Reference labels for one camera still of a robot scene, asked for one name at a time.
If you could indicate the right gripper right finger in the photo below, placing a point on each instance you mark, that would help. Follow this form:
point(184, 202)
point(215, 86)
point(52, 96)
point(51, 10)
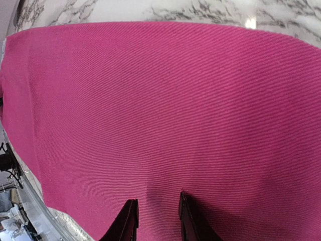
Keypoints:
point(194, 226)

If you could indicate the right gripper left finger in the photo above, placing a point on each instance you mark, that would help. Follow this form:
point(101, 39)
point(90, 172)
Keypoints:
point(125, 225)

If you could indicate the magenta pink trousers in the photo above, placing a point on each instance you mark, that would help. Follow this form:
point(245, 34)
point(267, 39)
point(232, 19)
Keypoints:
point(106, 112)

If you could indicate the aluminium front rail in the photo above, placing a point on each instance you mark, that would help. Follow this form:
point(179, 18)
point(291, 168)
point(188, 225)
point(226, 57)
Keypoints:
point(49, 223)

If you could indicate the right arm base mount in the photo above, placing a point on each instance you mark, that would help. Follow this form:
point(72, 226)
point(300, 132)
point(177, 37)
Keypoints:
point(10, 164)

